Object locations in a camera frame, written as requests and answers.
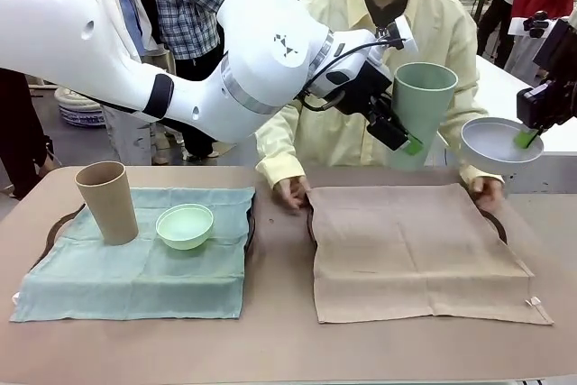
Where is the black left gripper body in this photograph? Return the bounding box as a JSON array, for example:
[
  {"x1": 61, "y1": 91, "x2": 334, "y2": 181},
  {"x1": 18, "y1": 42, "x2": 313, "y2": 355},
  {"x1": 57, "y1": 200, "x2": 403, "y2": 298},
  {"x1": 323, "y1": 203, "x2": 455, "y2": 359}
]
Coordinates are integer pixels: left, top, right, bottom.
[{"x1": 335, "y1": 59, "x2": 394, "y2": 117}]

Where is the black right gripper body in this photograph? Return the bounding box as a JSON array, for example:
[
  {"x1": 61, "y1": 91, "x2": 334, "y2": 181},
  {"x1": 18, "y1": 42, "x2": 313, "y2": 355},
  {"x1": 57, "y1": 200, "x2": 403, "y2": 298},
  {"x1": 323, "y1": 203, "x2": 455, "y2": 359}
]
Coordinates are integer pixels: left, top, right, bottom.
[{"x1": 533, "y1": 18, "x2": 577, "y2": 89}]

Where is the mint green tall cup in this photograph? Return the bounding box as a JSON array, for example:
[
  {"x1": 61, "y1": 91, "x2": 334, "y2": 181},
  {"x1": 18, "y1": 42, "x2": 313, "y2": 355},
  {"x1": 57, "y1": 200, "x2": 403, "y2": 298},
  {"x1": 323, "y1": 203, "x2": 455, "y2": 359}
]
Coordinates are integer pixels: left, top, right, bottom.
[{"x1": 389, "y1": 62, "x2": 459, "y2": 173}]

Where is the white bowl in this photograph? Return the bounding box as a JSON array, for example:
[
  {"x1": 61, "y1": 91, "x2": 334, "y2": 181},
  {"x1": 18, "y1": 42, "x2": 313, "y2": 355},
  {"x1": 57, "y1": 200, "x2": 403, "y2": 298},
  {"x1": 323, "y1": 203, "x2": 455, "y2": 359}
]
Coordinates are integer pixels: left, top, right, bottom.
[{"x1": 460, "y1": 117, "x2": 545, "y2": 177}]

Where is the beige cloth mat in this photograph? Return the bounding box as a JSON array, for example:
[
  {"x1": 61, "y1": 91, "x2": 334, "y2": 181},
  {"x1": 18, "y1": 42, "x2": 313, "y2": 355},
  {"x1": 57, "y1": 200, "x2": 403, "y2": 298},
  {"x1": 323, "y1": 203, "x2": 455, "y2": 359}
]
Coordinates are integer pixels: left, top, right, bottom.
[{"x1": 306, "y1": 183, "x2": 555, "y2": 326}]

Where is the mint green bowl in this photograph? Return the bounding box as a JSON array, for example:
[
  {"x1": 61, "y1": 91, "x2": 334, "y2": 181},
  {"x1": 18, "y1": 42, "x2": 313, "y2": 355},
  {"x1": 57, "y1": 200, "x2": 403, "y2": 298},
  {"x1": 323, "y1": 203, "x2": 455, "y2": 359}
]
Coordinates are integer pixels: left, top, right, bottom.
[{"x1": 155, "y1": 203, "x2": 215, "y2": 252}]

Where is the brown tall cup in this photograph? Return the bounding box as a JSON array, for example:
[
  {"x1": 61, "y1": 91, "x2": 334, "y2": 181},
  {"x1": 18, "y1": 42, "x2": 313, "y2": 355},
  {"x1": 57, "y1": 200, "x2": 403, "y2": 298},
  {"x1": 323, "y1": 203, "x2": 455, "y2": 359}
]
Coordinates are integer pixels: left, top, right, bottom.
[{"x1": 74, "y1": 161, "x2": 140, "y2": 248}]

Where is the teal cloth mat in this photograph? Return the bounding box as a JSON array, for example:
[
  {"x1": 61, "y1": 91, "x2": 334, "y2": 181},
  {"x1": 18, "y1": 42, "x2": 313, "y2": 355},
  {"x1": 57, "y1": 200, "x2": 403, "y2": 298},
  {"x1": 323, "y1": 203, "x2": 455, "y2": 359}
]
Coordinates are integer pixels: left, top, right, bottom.
[{"x1": 9, "y1": 186, "x2": 257, "y2": 324}]

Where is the person's left forearm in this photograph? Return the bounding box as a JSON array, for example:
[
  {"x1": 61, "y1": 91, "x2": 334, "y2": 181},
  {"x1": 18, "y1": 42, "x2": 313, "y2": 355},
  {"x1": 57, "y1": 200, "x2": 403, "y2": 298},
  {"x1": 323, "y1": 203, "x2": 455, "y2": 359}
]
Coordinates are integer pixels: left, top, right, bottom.
[{"x1": 439, "y1": 103, "x2": 495, "y2": 188}]

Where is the person's right forearm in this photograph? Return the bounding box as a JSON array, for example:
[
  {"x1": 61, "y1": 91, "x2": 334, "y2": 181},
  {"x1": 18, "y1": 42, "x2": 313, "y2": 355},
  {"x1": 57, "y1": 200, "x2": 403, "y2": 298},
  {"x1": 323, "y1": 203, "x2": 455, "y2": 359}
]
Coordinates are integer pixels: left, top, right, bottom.
[{"x1": 254, "y1": 105, "x2": 308, "y2": 188}]

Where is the person's left hand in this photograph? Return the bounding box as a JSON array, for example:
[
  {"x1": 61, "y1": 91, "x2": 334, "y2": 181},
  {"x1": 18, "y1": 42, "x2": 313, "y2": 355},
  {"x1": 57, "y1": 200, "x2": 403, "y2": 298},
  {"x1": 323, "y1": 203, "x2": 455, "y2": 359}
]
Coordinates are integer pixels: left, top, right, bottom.
[{"x1": 468, "y1": 174, "x2": 506, "y2": 211}]

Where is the person's right hand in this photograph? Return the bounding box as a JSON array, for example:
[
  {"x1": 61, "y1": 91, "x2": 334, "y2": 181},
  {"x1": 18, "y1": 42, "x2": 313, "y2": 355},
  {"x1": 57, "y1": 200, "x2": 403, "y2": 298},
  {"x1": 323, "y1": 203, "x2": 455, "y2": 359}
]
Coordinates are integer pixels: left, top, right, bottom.
[{"x1": 271, "y1": 175, "x2": 313, "y2": 212}]

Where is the white background table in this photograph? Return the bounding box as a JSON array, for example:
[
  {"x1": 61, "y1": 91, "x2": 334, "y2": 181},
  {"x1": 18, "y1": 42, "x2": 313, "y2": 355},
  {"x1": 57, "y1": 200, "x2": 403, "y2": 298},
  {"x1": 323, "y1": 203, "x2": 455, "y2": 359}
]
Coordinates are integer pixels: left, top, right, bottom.
[{"x1": 426, "y1": 54, "x2": 577, "y2": 195}]

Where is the person in black trousers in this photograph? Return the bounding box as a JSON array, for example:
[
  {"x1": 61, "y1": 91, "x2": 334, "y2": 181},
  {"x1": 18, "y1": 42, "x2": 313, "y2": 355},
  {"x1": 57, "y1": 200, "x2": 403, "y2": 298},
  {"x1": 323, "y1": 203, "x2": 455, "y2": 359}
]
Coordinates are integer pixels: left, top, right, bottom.
[{"x1": 476, "y1": 0, "x2": 519, "y2": 58}]

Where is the person in yellow shirt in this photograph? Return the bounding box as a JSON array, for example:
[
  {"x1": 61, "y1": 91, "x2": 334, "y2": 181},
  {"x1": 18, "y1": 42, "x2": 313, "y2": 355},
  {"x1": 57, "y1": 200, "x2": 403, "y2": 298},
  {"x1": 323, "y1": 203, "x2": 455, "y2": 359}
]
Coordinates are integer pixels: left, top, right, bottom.
[{"x1": 254, "y1": 0, "x2": 507, "y2": 215}]

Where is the person in plaid shirt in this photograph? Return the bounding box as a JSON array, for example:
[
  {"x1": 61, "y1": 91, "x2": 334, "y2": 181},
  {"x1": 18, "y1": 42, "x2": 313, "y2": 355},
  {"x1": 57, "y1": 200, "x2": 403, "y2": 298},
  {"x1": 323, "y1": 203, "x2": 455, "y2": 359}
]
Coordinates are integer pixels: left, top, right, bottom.
[{"x1": 147, "y1": 0, "x2": 232, "y2": 161}]

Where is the white blue round cushion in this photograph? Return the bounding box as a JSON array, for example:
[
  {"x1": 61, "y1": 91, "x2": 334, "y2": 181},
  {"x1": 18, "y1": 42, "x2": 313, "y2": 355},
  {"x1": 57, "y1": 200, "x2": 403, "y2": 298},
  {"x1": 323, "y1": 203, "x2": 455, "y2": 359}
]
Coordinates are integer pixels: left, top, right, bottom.
[{"x1": 54, "y1": 86, "x2": 106, "y2": 127}]

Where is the person in dark clothes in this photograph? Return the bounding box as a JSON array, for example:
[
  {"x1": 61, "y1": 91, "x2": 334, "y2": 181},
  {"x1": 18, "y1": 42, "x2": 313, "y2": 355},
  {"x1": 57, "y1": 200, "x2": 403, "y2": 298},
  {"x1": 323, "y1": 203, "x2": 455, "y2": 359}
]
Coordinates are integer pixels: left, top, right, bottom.
[{"x1": 0, "y1": 67, "x2": 56, "y2": 200}]

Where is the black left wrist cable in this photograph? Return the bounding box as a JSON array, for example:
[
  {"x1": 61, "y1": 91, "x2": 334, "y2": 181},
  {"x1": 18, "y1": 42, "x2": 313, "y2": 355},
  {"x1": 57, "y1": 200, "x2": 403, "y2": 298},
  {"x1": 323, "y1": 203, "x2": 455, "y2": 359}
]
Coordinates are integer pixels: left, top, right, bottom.
[{"x1": 298, "y1": 38, "x2": 406, "y2": 112}]

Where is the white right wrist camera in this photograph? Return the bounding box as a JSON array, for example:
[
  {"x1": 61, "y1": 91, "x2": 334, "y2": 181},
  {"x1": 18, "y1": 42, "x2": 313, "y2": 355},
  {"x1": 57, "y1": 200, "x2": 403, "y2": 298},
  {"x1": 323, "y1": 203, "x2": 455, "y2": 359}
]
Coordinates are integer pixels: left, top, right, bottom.
[{"x1": 508, "y1": 10, "x2": 570, "y2": 40}]

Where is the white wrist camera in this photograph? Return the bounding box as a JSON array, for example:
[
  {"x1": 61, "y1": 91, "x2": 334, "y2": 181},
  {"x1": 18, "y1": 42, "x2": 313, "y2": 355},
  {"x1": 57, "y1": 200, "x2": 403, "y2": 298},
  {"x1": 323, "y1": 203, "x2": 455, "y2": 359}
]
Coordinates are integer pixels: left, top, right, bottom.
[
  {"x1": 508, "y1": 10, "x2": 570, "y2": 40},
  {"x1": 375, "y1": 14, "x2": 420, "y2": 55}
]

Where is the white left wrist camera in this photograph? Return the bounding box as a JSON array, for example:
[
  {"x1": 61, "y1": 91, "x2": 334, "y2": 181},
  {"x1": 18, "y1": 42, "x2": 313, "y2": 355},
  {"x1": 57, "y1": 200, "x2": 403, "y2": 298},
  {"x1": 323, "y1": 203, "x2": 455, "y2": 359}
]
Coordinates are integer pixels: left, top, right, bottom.
[{"x1": 375, "y1": 14, "x2": 420, "y2": 55}]

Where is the dark brown handled tray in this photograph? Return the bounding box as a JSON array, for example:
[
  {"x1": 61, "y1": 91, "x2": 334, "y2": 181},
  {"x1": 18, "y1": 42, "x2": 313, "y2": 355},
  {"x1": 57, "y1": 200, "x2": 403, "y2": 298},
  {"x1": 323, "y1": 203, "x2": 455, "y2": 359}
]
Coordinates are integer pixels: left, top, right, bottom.
[
  {"x1": 43, "y1": 194, "x2": 258, "y2": 261},
  {"x1": 306, "y1": 202, "x2": 509, "y2": 247}
]

